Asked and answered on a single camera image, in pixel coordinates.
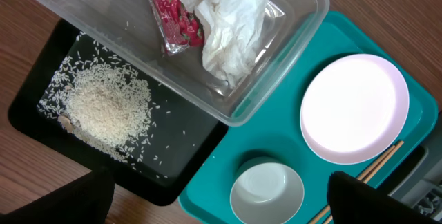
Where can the wooden chopstick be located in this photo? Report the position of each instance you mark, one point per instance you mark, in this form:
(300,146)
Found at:
(324,211)
(372,170)

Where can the red snack wrapper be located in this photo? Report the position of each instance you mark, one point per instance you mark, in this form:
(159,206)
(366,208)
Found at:
(179,28)

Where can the white rice pile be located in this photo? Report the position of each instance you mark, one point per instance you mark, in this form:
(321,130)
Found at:
(109,105)

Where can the white napkin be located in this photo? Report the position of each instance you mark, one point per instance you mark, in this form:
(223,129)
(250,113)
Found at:
(232,30)

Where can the grey bowl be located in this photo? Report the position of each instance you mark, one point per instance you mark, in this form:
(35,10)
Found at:
(266,191)

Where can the black tray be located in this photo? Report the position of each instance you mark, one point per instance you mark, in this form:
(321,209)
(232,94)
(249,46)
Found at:
(193,133)

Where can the clear plastic bin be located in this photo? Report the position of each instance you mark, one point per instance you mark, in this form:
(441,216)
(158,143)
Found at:
(129,28)

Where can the grey dishwasher rack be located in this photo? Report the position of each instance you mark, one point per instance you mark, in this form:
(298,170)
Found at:
(416,182)

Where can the teal plastic tray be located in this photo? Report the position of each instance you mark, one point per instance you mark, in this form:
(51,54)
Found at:
(274,130)

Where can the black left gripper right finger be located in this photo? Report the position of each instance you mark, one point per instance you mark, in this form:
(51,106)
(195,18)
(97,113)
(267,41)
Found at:
(353,202)

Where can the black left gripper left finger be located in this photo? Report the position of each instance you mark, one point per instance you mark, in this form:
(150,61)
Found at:
(83,201)

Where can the pink plate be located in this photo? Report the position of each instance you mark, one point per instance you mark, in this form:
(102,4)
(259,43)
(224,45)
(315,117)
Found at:
(354,109)

